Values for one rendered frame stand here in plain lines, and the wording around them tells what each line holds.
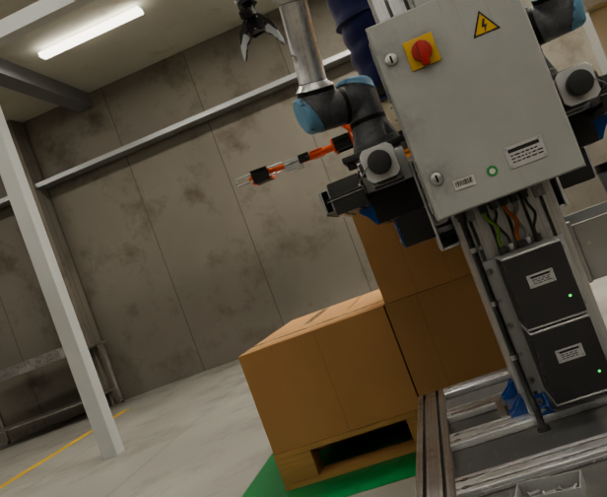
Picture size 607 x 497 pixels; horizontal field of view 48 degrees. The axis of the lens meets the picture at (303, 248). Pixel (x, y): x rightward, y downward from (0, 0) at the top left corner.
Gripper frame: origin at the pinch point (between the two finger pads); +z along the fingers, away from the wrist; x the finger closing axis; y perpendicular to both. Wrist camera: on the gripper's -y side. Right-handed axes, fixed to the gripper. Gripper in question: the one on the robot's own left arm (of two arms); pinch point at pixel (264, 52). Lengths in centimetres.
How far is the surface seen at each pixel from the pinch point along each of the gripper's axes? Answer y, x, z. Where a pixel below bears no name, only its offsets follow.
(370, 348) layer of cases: 18, 4, 111
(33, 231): 221, 230, -20
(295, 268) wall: 621, 138, 68
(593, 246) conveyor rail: 1, -78, 101
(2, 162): 221, 235, -75
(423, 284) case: 18, -22, 95
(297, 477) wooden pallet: 19, 48, 148
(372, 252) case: 18, -9, 78
